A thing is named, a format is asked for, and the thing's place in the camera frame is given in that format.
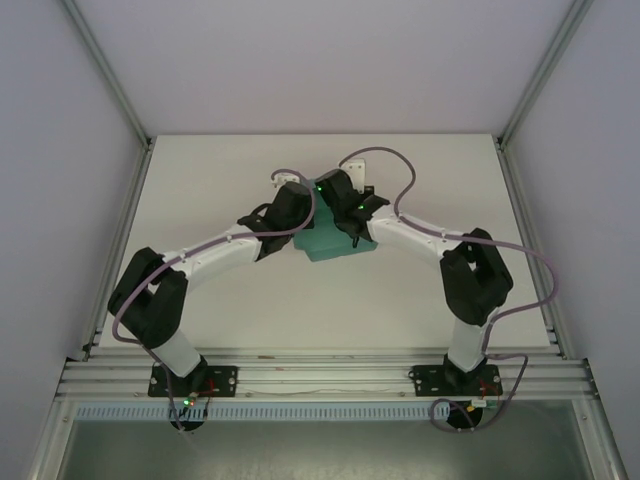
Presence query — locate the aluminium frame post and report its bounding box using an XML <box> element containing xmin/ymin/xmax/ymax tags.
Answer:
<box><xmin>62</xmin><ymin>0</ymin><xmax>154</xmax><ymax>151</ymax></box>
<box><xmin>494</xmin><ymin>0</ymin><xmax>596</xmax><ymax>151</ymax></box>

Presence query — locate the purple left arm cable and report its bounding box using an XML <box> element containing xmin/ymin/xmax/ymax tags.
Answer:
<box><xmin>109</xmin><ymin>169</ymin><xmax>317</xmax><ymax>437</ymax></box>

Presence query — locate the aluminium table side rail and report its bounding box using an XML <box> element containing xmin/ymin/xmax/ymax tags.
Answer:
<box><xmin>494</xmin><ymin>139</ymin><xmax>571</xmax><ymax>359</ymax></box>
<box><xmin>79</xmin><ymin>139</ymin><xmax>154</xmax><ymax>361</ymax></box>

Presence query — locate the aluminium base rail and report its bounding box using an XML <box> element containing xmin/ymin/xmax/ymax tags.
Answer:
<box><xmin>51</xmin><ymin>348</ymin><xmax>599</xmax><ymax>402</ymax></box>

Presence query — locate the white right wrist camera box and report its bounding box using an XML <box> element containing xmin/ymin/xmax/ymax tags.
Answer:
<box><xmin>344</xmin><ymin>158</ymin><xmax>370</xmax><ymax>194</ymax></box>

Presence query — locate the teal paper box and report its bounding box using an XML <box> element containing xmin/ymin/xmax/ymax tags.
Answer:
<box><xmin>291</xmin><ymin>176</ymin><xmax>382</xmax><ymax>264</ymax></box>

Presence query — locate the grey metal sheet panel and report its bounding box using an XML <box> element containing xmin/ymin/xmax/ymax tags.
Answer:
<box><xmin>52</xmin><ymin>418</ymin><xmax>604</xmax><ymax>480</ymax></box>

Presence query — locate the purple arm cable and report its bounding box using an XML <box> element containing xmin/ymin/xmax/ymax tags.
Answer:
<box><xmin>338</xmin><ymin>145</ymin><xmax>559</xmax><ymax>432</ymax></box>
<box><xmin>109</xmin><ymin>169</ymin><xmax>317</xmax><ymax>437</ymax></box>

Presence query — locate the grey slotted cable duct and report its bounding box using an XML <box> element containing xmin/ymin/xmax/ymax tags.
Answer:
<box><xmin>73</xmin><ymin>404</ymin><xmax>507</xmax><ymax>422</ymax></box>

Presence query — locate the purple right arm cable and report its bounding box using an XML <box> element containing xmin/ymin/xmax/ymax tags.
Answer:
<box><xmin>338</xmin><ymin>145</ymin><xmax>559</xmax><ymax>432</ymax></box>

